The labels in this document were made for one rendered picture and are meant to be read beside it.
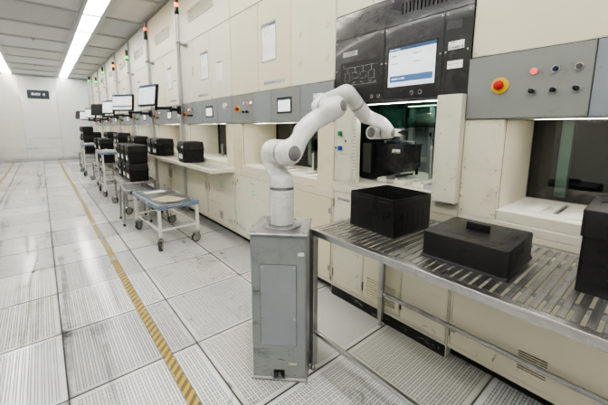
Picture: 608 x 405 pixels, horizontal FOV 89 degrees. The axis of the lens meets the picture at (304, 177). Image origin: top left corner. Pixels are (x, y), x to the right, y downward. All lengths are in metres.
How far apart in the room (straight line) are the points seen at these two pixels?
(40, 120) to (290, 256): 13.65
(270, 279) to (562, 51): 1.52
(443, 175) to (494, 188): 0.22
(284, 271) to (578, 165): 1.53
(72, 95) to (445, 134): 14.01
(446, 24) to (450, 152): 0.62
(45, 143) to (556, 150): 14.43
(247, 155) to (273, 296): 2.01
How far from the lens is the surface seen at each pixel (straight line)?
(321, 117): 1.60
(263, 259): 1.52
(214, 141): 4.80
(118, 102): 6.18
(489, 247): 1.20
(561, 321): 1.09
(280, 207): 1.50
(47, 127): 14.69
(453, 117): 1.68
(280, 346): 1.74
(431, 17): 1.88
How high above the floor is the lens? 1.25
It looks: 9 degrees down
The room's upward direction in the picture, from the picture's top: straight up
